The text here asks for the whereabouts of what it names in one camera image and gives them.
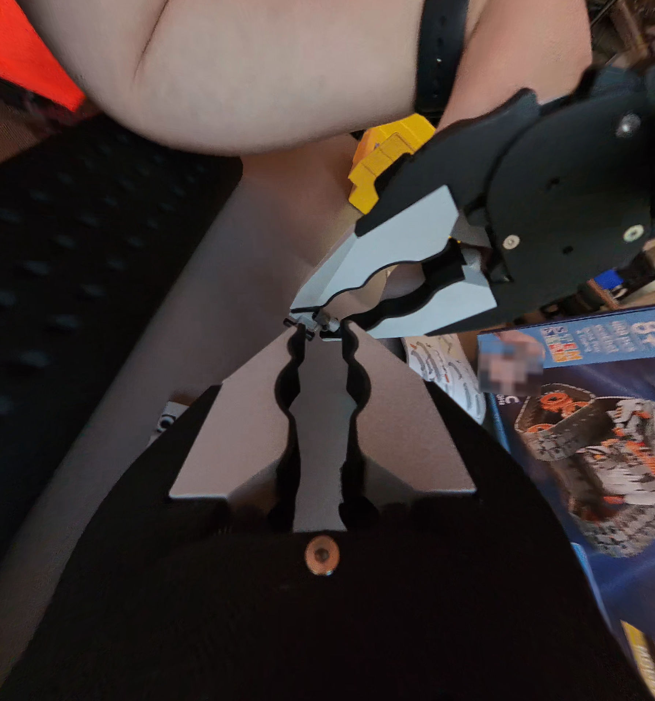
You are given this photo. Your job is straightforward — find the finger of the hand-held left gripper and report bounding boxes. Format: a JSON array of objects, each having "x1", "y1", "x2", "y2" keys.
[
  {"x1": 338, "y1": 254, "x2": 499, "y2": 340},
  {"x1": 288, "y1": 183, "x2": 471, "y2": 318}
]

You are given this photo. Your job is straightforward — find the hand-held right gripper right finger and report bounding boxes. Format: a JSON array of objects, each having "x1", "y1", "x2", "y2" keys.
[{"x1": 338, "y1": 320, "x2": 477, "y2": 518}]

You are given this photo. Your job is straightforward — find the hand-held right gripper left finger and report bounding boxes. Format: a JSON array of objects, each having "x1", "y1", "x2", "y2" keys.
[{"x1": 169, "y1": 322, "x2": 309, "y2": 518}]

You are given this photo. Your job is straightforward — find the small grey connector piece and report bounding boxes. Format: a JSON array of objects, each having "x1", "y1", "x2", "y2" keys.
[{"x1": 283, "y1": 308, "x2": 342, "y2": 341}]

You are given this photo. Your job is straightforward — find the person's left forearm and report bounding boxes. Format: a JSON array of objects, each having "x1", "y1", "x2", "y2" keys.
[{"x1": 18, "y1": 0, "x2": 424, "y2": 157}]

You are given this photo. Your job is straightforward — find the grey desk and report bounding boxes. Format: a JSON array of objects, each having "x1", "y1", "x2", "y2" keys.
[{"x1": 0, "y1": 131, "x2": 410, "y2": 701}]

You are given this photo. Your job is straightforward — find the person's left hand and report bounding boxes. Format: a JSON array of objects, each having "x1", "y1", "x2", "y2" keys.
[{"x1": 443, "y1": 0, "x2": 592, "y2": 131}]

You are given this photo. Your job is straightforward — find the open instruction booklet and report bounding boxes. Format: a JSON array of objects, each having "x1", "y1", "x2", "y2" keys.
[{"x1": 401, "y1": 334, "x2": 487, "y2": 425}]

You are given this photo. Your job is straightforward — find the blue robot kit box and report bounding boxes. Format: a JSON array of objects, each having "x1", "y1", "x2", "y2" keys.
[{"x1": 478, "y1": 304, "x2": 655, "y2": 701}]

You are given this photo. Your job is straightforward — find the black wrist strap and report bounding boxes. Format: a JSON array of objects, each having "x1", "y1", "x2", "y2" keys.
[{"x1": 414, "y1": 0, "x2": 471, "y2": 124}]

